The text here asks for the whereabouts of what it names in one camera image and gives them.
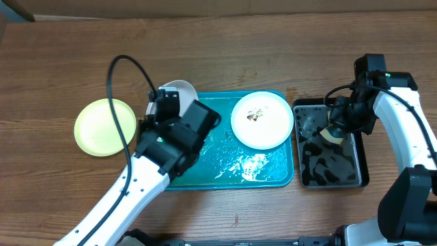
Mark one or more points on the teal plastic tray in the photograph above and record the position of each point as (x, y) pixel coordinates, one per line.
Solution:
(226, 163)

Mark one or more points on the yellow green sponge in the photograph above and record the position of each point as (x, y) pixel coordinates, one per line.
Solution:
(332, 134)

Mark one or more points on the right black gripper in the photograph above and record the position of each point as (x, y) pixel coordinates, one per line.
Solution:
(337, 117)

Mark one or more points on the yellow-green plate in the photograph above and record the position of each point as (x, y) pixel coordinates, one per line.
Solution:
(95, 131)

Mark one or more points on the white plate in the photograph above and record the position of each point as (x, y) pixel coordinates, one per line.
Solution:
(262, 120)
(187, 94)

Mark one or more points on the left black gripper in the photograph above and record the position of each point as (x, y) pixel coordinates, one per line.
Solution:
(148, 122)

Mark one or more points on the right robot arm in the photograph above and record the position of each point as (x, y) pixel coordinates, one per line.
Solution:
(405, 215)

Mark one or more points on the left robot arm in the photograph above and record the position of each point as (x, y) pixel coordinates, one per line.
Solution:
(168, 145)

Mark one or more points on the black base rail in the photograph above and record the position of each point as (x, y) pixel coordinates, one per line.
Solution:
(138, 238)

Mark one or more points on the white plate front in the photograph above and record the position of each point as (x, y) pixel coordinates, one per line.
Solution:
(187, 94)

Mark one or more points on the black water tray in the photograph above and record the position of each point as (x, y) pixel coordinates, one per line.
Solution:
(323, 165)

